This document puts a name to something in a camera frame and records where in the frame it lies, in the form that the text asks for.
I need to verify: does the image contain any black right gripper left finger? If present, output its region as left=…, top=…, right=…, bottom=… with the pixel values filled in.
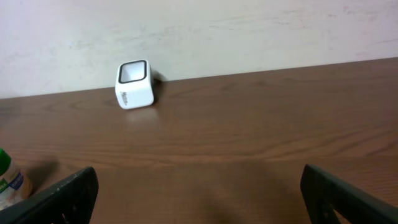
left=1, top=167, right=99, bottom=224

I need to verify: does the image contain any green lid white jar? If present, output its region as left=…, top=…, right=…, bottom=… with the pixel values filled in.
left=0, top=149, right=33, bottom=210

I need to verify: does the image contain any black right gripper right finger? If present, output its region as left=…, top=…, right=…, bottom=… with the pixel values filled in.
left=300, top=164, right=397, bottom=224

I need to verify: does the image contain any white barcode scanner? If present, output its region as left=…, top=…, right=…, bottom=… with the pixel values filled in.
left=114, top=59, right=155, bottom=110

